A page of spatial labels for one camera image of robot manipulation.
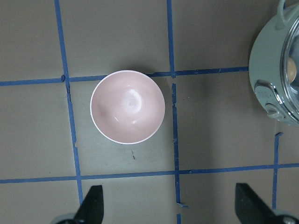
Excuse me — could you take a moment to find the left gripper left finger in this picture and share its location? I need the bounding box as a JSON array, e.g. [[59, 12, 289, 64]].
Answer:
[[73, 185, 104, 224]]

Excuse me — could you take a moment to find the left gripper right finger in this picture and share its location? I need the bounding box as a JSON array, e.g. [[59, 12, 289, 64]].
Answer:
[[235, 183, 277, 224]]

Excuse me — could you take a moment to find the glass pot lid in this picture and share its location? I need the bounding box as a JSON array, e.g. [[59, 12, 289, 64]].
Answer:
[[280, 18, 299, 115]]

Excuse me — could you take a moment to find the steel pot with green base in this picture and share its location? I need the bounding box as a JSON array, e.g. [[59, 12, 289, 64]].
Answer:
[[249, 0, 299, 126]]

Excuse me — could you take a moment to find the pink bowl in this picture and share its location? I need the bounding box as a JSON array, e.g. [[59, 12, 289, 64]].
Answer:
[[90, 70, 165, 145]]

